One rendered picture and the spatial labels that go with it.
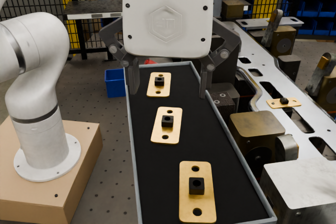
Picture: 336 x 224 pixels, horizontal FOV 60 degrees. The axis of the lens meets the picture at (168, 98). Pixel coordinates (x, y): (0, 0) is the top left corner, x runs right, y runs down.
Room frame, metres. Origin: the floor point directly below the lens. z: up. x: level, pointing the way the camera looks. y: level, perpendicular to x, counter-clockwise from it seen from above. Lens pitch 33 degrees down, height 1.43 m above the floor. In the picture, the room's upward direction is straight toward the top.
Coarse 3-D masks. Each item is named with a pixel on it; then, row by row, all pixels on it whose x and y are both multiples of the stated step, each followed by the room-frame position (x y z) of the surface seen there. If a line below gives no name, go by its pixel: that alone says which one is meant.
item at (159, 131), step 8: (160, 112) 0.36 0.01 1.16; (176, 112) 0.36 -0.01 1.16; (160, 120) 0.34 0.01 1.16; (168, 120) 0.33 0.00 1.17; (176, 120) 0.34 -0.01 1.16; (160, 128) 0.32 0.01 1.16; (168, 128) 0.32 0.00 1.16; (176, 128) 0.32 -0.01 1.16; (152, 136) 0.31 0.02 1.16; (160, 136) 0.31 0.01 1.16; (168, 136) 0.31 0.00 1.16; (176, 136) 0.31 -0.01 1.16; (168, 144) 0.29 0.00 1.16
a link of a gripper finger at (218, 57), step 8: (216, 56) 0.32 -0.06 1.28; (224, 56) 0.32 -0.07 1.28; (216, 64) 0.32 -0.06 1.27; (200, 72) 0.34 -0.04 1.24; (208, 72) 0.32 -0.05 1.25; (200, 80) 0.32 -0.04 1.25; (208, 80) 0.32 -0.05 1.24; (200, 88) 0.32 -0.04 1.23; (208, 88) 0.32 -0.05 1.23; (200, 96) 0.32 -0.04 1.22
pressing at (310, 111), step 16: (240, 32) 1.15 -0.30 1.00; (256, 48) 0.98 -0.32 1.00; (240, 64) 0.85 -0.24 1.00; (256, 64) 0.85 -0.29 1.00; (272, 64) 0.85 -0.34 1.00; (256, 80) 0.75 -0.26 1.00; (272, 80) 0.75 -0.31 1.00; (288, 80) 0.75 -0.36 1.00; (256, 96) 0.66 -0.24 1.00; (288, 96) 0.66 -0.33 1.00; (304, 96) 0.66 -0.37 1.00; (272, 112) 0.59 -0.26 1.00; (304, 112) 0.59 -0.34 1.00; (320, 112) 0.59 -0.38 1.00; (288, 128) 0.52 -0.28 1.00; (320, 128) 0.52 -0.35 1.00; (304, 144) 0.47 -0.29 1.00
